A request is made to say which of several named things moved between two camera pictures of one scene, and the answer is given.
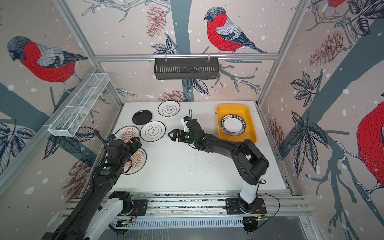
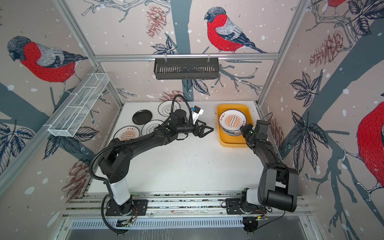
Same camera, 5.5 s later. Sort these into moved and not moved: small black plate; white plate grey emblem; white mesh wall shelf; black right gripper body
Moved: black right gripper body
Not moved: white plate grey emblem; white mesh wall shelf; small black plate
